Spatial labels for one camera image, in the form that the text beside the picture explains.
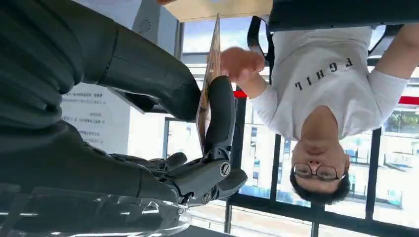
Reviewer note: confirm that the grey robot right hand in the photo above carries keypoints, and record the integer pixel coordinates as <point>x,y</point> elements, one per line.
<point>147,75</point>

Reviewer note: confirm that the red horizontal strip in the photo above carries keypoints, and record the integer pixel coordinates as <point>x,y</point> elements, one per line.
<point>409,100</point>

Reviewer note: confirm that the pale wooden desk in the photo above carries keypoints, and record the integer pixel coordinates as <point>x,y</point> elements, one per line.
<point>222,9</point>

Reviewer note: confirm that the person's left hand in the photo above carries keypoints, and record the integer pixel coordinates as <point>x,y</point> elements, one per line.
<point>242,63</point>

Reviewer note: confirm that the robot right arm ribbed sleeve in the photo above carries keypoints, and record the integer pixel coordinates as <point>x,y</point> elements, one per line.
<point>29,59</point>

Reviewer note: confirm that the black-rimmed glasses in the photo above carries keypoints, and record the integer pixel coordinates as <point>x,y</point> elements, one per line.
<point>316,171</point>

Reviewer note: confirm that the person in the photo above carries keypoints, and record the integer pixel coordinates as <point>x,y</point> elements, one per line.
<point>327,91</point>

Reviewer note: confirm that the clear plastic cover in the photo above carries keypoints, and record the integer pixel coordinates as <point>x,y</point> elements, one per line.
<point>98,216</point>

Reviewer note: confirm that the white sign board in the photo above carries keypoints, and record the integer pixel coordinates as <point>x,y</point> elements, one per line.
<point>98,117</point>

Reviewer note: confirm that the silver kiosk stand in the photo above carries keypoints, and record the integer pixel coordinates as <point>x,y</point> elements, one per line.
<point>154,26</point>

